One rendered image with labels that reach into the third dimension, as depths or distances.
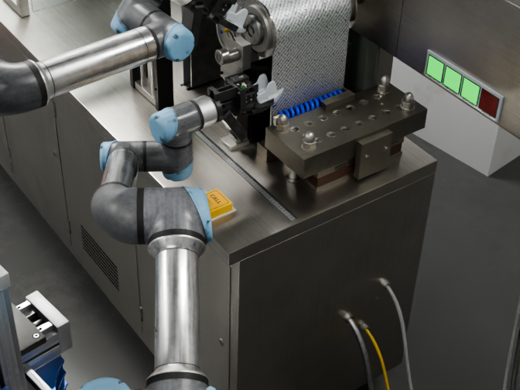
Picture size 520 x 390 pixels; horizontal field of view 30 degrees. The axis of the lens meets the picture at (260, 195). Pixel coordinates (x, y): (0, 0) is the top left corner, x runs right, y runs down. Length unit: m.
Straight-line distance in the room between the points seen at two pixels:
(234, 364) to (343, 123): 0.68
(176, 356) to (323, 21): 0.99
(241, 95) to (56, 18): 1.02
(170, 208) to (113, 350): 1.40
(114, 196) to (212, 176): 0.56
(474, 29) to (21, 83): 1.02
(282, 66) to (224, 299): 0.60
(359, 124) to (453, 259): 1.29
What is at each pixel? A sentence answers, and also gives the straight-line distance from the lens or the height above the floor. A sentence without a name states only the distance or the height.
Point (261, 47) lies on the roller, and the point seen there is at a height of 1.22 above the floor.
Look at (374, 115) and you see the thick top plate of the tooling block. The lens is 2.49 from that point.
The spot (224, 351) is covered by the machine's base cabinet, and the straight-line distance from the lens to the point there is 2.58.
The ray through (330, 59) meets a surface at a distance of 2.51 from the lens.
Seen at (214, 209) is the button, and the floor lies 0.92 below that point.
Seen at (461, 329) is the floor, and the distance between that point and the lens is 3.41.
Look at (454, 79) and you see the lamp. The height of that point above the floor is 1.19.
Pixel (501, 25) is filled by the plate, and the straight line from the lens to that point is 2.23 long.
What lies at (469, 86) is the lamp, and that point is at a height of 1.20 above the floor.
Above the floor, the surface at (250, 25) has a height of 1.26.
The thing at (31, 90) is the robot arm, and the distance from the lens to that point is 1.92.
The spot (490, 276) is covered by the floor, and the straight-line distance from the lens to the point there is 3.63.
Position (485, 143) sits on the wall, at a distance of 4.02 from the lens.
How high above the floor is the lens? 2.42
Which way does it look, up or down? 39 degrees down
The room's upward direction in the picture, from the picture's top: 2 degrees clockwise
